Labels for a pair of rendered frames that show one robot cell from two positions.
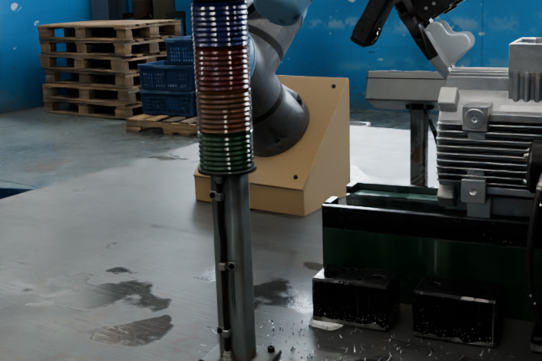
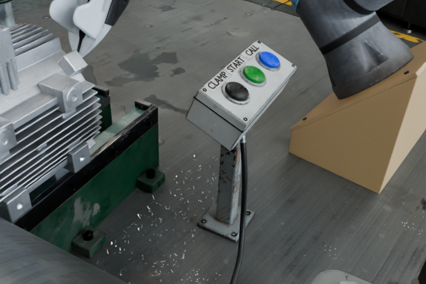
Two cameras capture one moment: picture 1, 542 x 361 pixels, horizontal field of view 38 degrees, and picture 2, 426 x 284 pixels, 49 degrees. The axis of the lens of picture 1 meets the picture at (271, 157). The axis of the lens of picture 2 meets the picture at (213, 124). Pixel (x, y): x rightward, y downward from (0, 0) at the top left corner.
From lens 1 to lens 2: 1.50 m
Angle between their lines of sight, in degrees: 84
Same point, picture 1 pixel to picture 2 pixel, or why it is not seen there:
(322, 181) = (324, 144)
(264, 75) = (314, 9)
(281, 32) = not seen: outside the picture
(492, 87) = not seen: outside the picture
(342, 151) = (374, 142)
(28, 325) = (108, 51)
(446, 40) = (66, 2)
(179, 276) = (157, 90)
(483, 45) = not seen: outside the picture
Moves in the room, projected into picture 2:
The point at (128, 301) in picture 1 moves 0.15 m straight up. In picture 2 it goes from (124, 74) to (120, 15)
